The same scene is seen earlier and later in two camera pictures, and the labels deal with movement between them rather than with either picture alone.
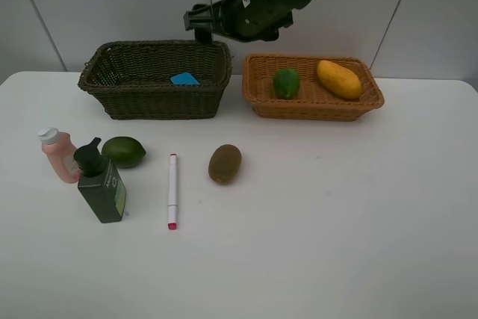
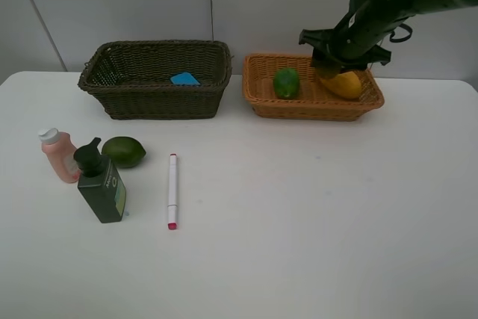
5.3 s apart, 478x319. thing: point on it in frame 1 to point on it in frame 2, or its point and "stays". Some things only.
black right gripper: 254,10 to 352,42
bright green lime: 286,83 stays
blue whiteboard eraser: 185,78 stays
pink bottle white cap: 60,152 stays
